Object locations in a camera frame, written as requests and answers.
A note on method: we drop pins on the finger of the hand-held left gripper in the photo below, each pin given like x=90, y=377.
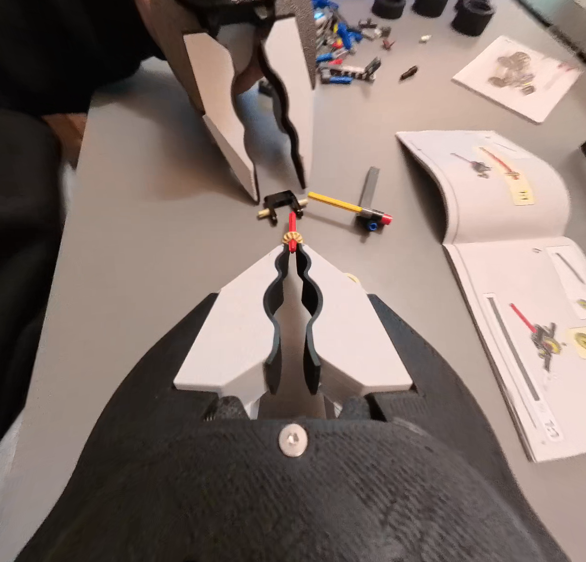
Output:
x=297, y=76
x=215, y=95

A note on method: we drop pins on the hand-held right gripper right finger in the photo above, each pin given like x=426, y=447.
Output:
x=361, y=342

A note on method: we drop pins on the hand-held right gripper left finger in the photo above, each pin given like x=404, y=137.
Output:
x=229, y=337

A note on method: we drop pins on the large tan lego gear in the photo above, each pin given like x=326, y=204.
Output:
x=351, y=277

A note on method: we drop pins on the small tan lego gear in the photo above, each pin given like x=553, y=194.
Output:
x=298, y=238

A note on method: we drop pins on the black lego frame with pins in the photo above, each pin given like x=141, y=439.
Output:
x=281, y=200

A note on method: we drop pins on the red lego axle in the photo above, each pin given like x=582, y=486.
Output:
x=292, y=223

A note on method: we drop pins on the person's left forearm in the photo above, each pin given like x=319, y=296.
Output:
x=59, y=35

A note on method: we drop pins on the pile of lego pieces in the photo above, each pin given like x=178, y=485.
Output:
x=343, y=40

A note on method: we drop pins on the black lego pin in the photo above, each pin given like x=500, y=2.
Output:
x=409, y=73

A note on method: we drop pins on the grey lego beam assembly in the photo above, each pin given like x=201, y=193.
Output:
x=373, y=182

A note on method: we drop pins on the person's left hand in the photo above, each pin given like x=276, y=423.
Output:
x=247, y=79

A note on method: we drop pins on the open instruction booklet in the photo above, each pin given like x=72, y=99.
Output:
x=503, y=273

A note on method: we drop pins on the white parts sheet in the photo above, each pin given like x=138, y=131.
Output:
x=485, y=81

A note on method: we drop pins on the person's black clothed body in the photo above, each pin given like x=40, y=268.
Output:
x=23, y=250

